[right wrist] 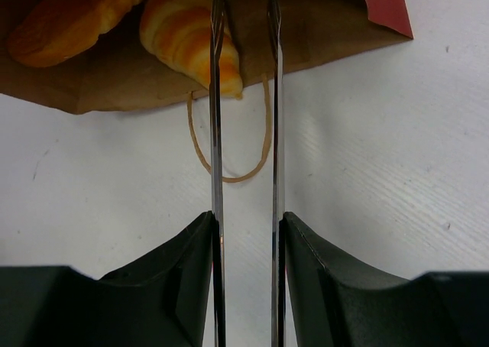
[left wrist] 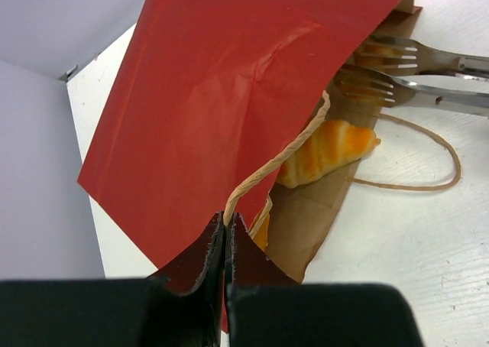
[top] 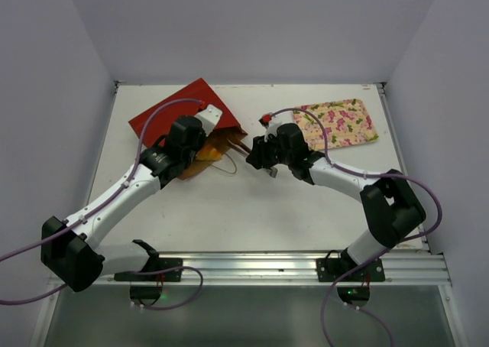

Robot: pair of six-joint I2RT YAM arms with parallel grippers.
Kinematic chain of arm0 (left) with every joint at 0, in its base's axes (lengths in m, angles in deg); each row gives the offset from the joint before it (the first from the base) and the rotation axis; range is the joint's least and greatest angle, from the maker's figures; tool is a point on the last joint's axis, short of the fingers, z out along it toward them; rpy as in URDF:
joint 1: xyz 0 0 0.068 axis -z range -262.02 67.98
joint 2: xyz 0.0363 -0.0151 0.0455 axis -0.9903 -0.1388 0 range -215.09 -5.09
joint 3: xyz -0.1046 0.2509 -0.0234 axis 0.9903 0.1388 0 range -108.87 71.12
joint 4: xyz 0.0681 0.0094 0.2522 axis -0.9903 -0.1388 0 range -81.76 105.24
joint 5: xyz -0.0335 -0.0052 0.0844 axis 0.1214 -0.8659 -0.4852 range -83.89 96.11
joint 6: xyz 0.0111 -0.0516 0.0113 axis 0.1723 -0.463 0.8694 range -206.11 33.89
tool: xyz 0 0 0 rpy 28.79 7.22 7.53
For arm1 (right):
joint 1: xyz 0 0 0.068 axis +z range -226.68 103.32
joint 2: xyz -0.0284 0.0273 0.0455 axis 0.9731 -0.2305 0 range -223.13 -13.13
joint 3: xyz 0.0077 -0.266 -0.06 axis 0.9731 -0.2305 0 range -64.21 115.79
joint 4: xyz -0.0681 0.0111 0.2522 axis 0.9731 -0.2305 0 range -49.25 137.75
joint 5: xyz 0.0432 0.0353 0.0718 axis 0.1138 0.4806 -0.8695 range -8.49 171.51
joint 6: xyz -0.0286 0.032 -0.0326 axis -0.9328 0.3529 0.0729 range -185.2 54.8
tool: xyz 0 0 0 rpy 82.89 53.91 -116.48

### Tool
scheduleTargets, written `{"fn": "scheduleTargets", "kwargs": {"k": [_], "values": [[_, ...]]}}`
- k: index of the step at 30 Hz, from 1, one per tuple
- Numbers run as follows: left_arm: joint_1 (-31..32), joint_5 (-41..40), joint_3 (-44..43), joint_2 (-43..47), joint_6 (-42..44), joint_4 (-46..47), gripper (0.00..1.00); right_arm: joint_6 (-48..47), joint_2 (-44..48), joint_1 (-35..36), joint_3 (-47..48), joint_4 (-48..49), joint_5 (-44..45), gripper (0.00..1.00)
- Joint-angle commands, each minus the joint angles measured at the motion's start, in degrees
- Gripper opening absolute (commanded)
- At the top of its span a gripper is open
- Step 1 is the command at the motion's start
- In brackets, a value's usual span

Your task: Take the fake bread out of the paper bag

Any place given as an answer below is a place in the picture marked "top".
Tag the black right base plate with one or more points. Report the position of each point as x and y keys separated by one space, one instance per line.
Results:
x=331 y=267

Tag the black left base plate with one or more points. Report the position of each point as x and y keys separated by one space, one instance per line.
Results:
x=156 y=270

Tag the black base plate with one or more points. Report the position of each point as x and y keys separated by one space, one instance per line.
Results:
x=331 y=267
x=156 y=270

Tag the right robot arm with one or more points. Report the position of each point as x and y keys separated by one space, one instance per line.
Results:
x=391 y=208

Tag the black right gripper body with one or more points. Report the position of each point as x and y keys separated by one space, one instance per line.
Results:
x=258 y=154

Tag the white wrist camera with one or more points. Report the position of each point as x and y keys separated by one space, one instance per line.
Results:
x=271 y=123
x=209 y=118

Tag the floral rectangular tray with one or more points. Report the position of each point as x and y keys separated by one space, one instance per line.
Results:
x=346 y=122

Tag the fake croissant bread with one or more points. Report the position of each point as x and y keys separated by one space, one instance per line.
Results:
x=209 y=153

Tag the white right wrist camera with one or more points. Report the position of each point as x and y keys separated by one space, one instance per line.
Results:
x=271 y=123

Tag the aluminium frame rail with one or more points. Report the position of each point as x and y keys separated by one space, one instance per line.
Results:
x=299 y=269

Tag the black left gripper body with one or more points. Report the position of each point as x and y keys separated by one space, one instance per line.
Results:
x=193 y=150

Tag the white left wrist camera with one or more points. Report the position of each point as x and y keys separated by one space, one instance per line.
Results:
x=209 y=118

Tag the red paper bag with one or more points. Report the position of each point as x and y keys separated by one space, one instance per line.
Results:
x=156 y=121

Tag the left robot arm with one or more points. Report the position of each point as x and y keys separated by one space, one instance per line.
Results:
x=73 y=249

